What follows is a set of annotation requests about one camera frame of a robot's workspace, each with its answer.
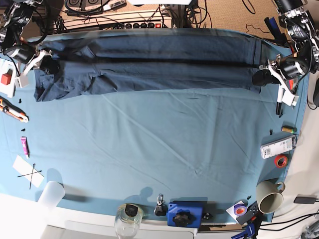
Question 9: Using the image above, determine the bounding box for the black power adapter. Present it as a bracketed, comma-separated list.
[294, 196, 319, 205]

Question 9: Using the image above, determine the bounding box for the metal padlock with chain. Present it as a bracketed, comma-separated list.
[154, 194, 167, 217]

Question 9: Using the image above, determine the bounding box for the pink glue tube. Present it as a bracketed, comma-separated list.
[20, 136, 29, 159]

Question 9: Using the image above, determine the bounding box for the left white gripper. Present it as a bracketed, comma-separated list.
[252, 54, 299, 106]

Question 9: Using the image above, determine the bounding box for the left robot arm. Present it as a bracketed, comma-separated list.
[252, 0, 319, 115]

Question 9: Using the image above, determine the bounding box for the red cube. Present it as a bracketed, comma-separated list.
[0, 69, 13, 85]

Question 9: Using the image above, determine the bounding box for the red tape roll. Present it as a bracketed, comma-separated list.
[274, 154, 289, 168]

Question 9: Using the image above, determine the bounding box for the clear glass jar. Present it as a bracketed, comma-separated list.
[114, 203, 144, 239]

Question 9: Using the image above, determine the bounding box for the light blue table cloth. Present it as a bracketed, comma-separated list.
[0, 27, 311, 224]

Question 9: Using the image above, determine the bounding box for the purple tape roll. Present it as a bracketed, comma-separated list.
[233, 203, 247, 216]

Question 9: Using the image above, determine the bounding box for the dark blue T-shirt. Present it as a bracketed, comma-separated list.
[34, 35, 262, 102]

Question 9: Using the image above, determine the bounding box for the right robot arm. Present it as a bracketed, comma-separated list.
[0, 0, 60, 80]

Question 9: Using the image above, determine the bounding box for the white clear plastic box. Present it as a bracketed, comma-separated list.
[260, 135, 297, 159]

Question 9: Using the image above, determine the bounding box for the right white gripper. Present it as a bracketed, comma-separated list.
[14, 47, 60, 88]

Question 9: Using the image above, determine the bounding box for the white paper sheet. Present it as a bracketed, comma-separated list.
[12, 155, 44, 188]

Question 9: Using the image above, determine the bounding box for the blue plastic box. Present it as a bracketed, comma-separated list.
[167, 201, 203, 229]

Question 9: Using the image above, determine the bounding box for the green gold battery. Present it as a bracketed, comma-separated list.
[281, 125, 296, 134]

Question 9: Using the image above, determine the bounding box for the orange utility knife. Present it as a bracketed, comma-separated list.
[0, 98, 29, 123]

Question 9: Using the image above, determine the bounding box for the white marker pen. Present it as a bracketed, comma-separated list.
[276, 86, 284, 115]

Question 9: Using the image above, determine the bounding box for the beige ceramic mug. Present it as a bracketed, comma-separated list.
[256, 181, 286, 214]

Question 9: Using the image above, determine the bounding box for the blue bar clamp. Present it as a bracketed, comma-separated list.
[231, 201, 263, 239]

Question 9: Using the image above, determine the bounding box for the white plastic cup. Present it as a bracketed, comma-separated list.
[38, 181, 65, 210]

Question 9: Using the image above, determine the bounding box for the white foam block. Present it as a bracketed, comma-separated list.
[0, 58, 17, 98]

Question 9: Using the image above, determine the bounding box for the white power strip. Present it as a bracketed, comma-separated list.
[63, 10, 174, 30]

